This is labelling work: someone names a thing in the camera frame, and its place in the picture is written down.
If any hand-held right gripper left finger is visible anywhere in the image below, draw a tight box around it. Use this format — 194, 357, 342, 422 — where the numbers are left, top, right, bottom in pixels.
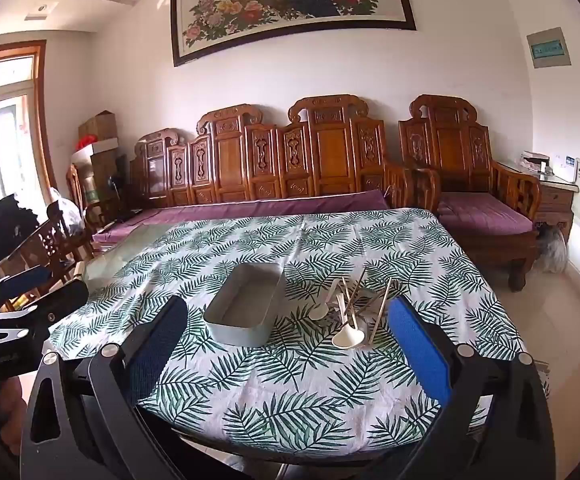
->
20, 296, 191, 480

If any grey wall box green label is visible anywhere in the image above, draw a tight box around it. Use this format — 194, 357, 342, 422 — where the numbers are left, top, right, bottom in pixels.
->
526, 27, 572, 69

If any wooden framed glass door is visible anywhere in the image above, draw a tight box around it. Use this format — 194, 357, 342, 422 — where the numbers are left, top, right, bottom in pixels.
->
0, 40, 59, 211

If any stack of cardboard boxes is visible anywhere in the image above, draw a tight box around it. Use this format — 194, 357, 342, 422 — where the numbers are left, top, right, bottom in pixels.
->
71, 150, 131, 203

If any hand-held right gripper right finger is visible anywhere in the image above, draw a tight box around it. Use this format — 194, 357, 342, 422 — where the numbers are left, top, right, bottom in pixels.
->
386, 296, 557, 480

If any rectangular metal tray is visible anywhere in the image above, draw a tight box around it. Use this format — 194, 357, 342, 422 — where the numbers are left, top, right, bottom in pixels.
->
203, 261, 287, 347

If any grey fluffy duster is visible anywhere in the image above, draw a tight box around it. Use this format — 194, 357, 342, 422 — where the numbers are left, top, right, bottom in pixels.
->
535, 222, 569, 273

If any leaf print tablecloth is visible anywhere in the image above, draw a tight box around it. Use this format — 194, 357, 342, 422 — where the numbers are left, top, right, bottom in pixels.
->
44, 207, 551, 461

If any wooden chair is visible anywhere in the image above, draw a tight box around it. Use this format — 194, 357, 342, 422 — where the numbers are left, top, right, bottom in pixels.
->
0, 200, 96, 302

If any carved wooden sofa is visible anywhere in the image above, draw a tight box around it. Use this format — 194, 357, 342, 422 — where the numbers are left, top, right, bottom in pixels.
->
90, 94, 443, 256

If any wooden side table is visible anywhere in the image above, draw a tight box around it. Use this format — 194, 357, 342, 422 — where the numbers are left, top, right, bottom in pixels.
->
497, 160, 580, 247

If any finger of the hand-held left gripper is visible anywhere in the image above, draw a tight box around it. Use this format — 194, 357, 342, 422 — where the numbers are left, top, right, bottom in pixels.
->
0, 262, 55, 313
0, 280, 90, 343

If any framed peacock painting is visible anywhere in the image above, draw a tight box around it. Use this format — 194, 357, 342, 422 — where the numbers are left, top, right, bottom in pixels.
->
170, 0, 417, 68

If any purple armchair cushion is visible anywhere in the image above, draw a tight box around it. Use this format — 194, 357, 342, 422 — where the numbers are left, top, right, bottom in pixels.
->
437, 192, 535, 236

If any dark cloth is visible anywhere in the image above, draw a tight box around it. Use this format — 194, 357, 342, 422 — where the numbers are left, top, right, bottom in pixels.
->
0, 194, 39, 262

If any purple sofa cushion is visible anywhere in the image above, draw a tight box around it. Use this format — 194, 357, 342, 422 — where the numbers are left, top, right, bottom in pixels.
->
92, 191, 391, 247

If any white box with red contents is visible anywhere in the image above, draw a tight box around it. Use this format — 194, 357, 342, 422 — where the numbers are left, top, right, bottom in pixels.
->
76, 135, 119, 157

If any carved wooden armchair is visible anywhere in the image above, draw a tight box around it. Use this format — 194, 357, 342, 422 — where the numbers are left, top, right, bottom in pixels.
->
397, 94, 543, 292

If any wooden chopstick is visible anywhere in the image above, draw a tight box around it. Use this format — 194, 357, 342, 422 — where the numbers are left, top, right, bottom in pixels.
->
342, 279, 361, 313
344, 266, 367, 322
368, 279, 393, 348

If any white box with blue print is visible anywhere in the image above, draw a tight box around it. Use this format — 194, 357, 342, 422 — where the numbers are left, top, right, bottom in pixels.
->
552, 155, 579, 183

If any clear plastic bag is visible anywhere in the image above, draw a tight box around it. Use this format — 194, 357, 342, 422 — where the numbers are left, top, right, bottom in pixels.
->
47, 187, 89, 237

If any brown cardboard box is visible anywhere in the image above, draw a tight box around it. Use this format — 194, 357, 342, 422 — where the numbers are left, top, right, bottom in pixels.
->
78, 111, 117, 143

